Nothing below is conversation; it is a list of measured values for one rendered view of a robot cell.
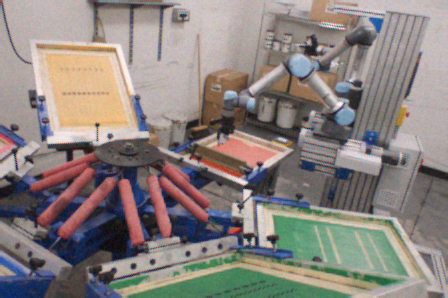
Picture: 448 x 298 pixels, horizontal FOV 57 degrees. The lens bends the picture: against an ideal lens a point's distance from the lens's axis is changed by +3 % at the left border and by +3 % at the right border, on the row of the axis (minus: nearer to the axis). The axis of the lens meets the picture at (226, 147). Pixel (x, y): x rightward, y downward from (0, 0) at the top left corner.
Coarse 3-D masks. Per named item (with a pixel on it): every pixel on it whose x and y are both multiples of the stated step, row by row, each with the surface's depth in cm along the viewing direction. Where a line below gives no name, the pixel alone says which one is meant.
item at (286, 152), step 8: (216, 136) 310; (240, 136) 323; (248, 136) 319; (264, 144) 313; (272, 144) 309; (184, 152) 278; (288, 152) 298; (272, 160) 281; (280, 160) 286; (272, 168) 277
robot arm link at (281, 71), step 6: (282, 66) 252; (288, 66) 250; (270, 72) 256; (276, 72) 253; (282, 72) 252; (288, 72) 252; (264, 78) 256; (270, 78) 254; (276, 78) 254; (258, 84) 257; (264, 84) 256; (270, 84) 256; (246, 90) 260; (252, 90) 258; (258, 90) 257; (264, 90) 259; (252, 96) 259
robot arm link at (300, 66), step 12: (288, 60) 247; (300, 60) 234; (300, 72) 236; (312, 72) 238; (312, 84) 242; (324, 84) 243; (324, 96) 244; (336, 96) 247; (336, 108) 246; (348, 108) 245; (336, 120) 248; (348, 120) 248
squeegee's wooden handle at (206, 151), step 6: (198, 144) 272; (198, 150) 273; (204, 150) 270; (210, 150) 268; (216, 150) 267; (210, 156) 269; (216, 156) 266; (222, 156) 264; (228, 156) 261; (222, 162) 265; (228, 162) 262; (234, 162) 260; (240, 162) 257
